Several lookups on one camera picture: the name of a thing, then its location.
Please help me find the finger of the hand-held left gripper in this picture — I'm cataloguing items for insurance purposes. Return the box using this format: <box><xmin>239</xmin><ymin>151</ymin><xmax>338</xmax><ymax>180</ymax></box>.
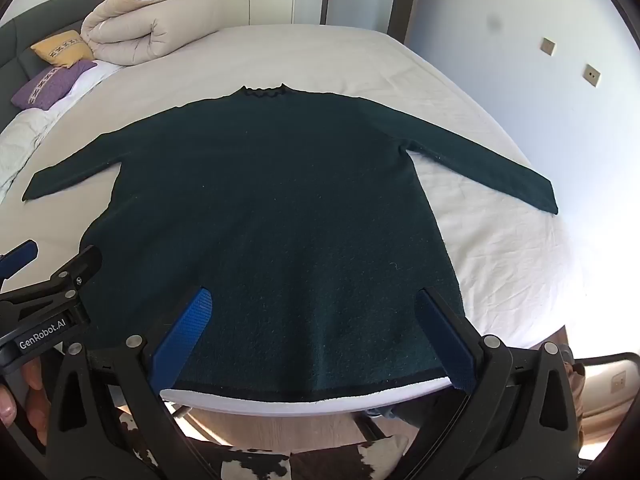
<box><xmin>0</xmin><ymin>240</ymin><xmax>39</xmax><ymax>281</ymax></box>
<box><xmin>47</xmin><ymin>245</ymin><xmax>103</xmax><ymax>308</ymax></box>

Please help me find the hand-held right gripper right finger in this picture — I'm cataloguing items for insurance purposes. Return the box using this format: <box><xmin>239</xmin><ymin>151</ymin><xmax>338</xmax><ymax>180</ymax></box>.
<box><xmin>410</xmin><ymin>287</ymin><xmax>583</xmax><ymax>480</ymax></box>

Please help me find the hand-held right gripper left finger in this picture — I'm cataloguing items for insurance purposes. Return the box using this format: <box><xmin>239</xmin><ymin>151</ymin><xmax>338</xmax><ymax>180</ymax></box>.
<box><xmin>47</xmin><ymin>287</ymin><xmax>214</xmax><ymax>480</ymax></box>

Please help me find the dark green sweater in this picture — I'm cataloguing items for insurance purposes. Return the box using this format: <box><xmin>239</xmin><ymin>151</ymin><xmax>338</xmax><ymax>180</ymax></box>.
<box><xmin>22</xmin><ymin>82</ymin><xmax>559</xmax><ymax>406</ymax></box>

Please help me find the person's left hand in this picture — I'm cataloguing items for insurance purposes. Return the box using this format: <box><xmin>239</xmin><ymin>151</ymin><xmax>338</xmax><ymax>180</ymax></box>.
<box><xmin>0</xmin><ymin>357</ymin><xmax>51</xmax><ymax>446</ymax></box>

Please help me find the white quilted blanket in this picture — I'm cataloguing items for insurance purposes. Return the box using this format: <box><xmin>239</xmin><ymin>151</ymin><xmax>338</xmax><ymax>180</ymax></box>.
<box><xmin>0</xmin><ymin>110</ymin><xmax>66</xmax><ymax>201</ymax></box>

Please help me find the cowhide rug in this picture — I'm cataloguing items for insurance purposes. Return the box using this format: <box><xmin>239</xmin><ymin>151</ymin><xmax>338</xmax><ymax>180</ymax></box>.
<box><xmin>117</xmin><ymin>400</ymin><xmax>416</xmax><ymax>480</ymax></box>

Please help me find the purple patterned pillow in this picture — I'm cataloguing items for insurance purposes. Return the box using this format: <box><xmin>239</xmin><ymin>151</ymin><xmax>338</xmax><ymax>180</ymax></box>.
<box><xmin>10</xmin><ymin>59</ymin><xmax>98</xmax><ymax>111</ymax></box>

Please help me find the yellow patterned pillow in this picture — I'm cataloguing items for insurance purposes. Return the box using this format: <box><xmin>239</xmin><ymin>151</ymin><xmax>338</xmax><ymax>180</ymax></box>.
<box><xmin>30</xmin><ymin>30</ymin><xmax>96</xmax><ymax>68</ymax></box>

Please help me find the grey padded headboard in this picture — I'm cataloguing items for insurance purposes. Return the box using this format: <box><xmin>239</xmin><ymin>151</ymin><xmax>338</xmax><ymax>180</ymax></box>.
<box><xmin>0</xmin><ymin>0</ymin><xmax>113</xmax><ymax>133</ymax></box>

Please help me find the folded beige duvet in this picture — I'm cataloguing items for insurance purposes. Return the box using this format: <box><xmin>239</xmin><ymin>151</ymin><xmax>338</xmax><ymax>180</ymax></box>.
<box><xmin>80</xmin><ymin>0</ymin><xmax>223</xmax><ymax>67</ymax></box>

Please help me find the bed with white sheet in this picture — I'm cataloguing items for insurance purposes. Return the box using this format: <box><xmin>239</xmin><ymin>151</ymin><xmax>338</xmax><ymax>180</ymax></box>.
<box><xmin>0</xmin><ymin>25</ymin><xmax>576</xmax><ymax>418</ymax></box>

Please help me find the dark brown door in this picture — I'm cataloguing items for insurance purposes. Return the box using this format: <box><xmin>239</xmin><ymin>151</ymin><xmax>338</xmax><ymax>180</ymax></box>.
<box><xmin>387</xmin><ymin>0</ymin><xmax>428</xmax><ymax>43</ymax></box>

